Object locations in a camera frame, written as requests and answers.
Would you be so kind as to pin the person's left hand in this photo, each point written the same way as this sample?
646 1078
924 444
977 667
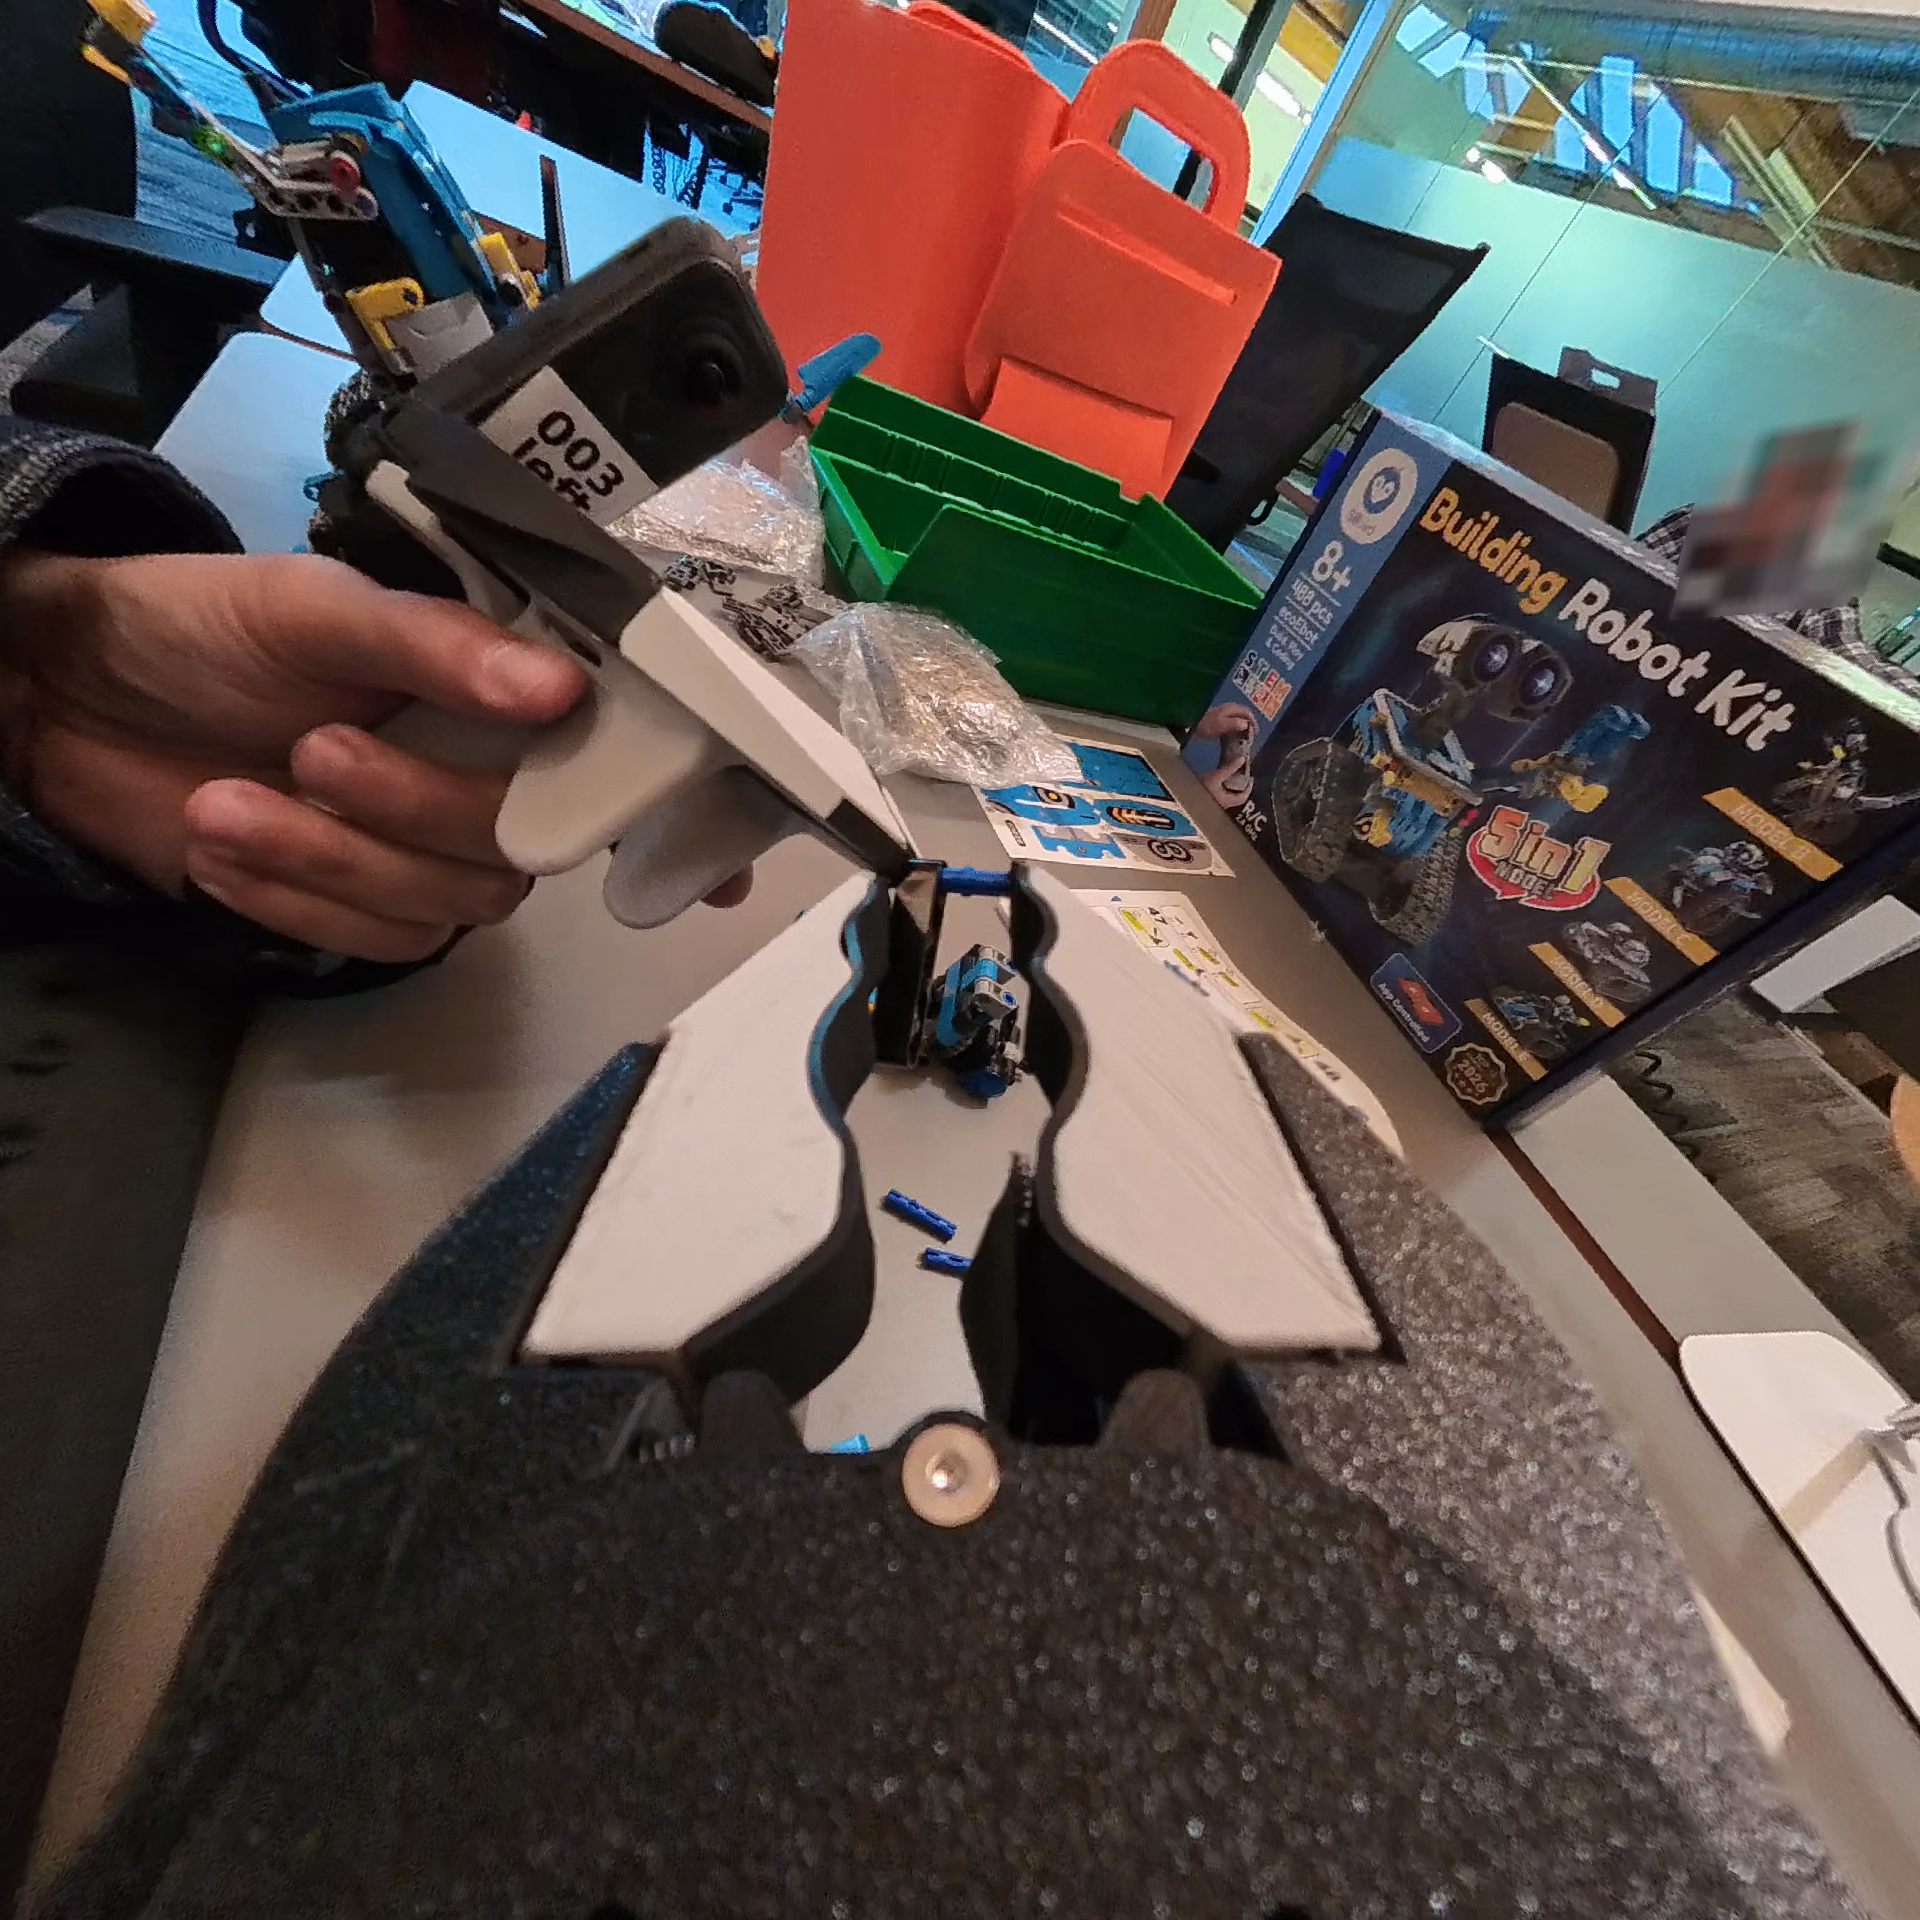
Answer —
225 676

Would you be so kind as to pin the blue robot kit box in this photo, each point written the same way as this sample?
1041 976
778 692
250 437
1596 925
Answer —
1501 722

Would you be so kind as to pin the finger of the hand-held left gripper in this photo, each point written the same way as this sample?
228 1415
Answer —
751 704

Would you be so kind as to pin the grey desk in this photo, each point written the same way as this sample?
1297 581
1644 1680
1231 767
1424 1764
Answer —
1501 1277

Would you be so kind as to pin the blue sticker sheet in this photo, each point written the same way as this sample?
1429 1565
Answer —
1095 804

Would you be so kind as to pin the clear bag of track links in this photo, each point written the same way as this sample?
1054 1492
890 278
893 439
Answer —
720 518

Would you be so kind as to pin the open instruction booklet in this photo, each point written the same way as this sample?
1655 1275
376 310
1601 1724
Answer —
1200 974

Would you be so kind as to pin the orange plastic bin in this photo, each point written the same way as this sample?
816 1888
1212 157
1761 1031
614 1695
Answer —
930 195

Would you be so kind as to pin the built blue robot model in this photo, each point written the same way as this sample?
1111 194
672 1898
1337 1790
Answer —
389 182

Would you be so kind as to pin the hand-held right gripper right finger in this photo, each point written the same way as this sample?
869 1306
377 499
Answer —
1185 1184

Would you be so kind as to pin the short black ridged beam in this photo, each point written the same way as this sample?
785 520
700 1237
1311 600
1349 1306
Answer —
912 974

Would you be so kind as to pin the black tilted panel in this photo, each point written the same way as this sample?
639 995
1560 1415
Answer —
1336 360

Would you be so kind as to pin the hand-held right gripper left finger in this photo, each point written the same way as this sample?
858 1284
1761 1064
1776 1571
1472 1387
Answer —
704 1184

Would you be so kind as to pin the green plastic bin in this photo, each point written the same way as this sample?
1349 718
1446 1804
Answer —
1049 571

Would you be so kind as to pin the blue yellow brick assembly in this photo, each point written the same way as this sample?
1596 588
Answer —
974 1021

